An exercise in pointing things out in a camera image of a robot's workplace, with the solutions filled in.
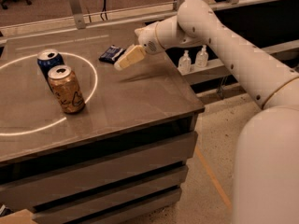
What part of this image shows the grey slatted counter base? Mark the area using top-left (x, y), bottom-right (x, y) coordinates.
top-left (0, 113), bottom-right (197, 224)

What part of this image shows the gold soda can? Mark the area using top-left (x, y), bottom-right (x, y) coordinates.
top-left (48, 65), bottom-right (85, 114)

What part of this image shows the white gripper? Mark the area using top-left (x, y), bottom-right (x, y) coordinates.
top-left (114, 21), bottom-right (165, 71)

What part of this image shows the clear sanitizer bottle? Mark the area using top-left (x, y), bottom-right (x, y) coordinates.
top-left (195, 45), bottom-right (208, 68)
top-left (178, 50), bottom-right (191, 74)

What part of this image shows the blue rxbar blueberry wrapper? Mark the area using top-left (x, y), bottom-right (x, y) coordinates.
top-left (99, 45), bottom-right (125, 64)

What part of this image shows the blue soda can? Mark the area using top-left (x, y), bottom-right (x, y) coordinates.
top-left (37, 49), bottom-right (64, 86)

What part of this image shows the left clear sanitizer bottle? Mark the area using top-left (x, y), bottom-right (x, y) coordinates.
top-left (178, 50), bottom-right (191, 74)

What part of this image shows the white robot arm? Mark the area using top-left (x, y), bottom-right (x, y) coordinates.
top-left (115, 0), bottom-right (299, 224)

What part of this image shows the cardboard box corner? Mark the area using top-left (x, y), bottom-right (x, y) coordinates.
top-left (0, 209), bottom-right (37, 224)

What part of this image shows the grey wall shelf ledge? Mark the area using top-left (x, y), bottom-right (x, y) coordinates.
top-left (184, 40), bottom-right (299, 85)

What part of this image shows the right clear sanitizer bottle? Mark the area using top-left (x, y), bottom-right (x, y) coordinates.
top-left (195, 45), bottom-right (208, 68)

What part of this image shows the metal railing with posts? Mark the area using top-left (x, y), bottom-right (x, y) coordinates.
top-left (0, 0), bottom-right (299, 47)

